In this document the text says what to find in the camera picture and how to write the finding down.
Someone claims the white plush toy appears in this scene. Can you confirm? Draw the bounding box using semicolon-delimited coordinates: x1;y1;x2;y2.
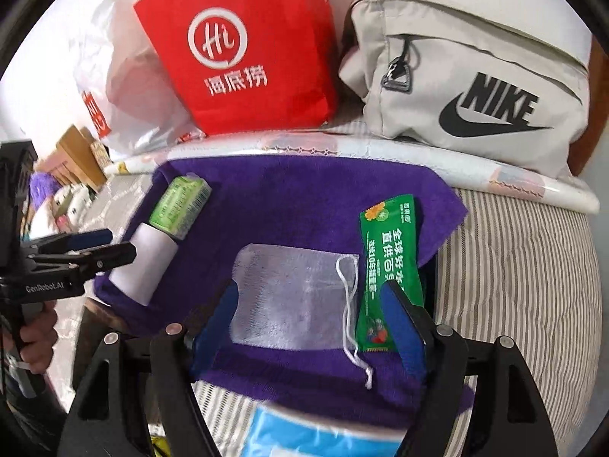
48;185;91;234

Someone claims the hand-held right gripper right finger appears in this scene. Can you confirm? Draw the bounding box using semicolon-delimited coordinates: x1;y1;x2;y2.
383;281;560;457

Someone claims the green printed sachet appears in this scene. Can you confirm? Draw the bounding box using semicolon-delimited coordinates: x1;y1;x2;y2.
357;193;426;350

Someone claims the blue tissue pack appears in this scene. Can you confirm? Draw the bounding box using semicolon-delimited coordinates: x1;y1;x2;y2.
245;402;410;457

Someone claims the white plastic shopping bag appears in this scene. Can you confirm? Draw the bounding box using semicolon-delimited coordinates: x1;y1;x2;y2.
71;0;205;163

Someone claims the person's left hand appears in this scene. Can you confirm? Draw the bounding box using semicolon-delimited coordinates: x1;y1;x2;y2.
21;305;59;368

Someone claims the red paper bag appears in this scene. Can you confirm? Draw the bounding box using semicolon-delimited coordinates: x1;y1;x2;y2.
133;0;340;136

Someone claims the white tissue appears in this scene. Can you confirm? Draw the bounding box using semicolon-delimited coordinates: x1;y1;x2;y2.
108;222;179;305

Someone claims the rolled white printed paper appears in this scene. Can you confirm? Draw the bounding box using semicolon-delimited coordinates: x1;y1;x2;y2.
105;131;601;215

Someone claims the light green tissue packet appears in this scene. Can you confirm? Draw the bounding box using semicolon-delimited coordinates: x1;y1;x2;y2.
148;174;212;241

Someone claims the beige sling bag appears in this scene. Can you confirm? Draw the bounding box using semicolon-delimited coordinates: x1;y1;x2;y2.
338;0;591;179

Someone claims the purple towel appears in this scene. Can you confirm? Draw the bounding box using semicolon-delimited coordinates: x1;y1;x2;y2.
92;155;477;431

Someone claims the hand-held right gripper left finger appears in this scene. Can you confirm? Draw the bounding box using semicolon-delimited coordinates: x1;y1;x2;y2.
59;281;239;457

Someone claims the white mesh drawstring pouch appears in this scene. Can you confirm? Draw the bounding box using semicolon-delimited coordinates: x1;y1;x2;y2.
228;244;374;388

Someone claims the wooden headboard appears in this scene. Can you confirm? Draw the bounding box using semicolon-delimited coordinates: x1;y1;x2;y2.
38;124;108;191

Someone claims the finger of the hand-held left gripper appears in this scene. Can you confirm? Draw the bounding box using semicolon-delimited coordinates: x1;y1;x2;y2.
29;242;138;278
23;229;114;255

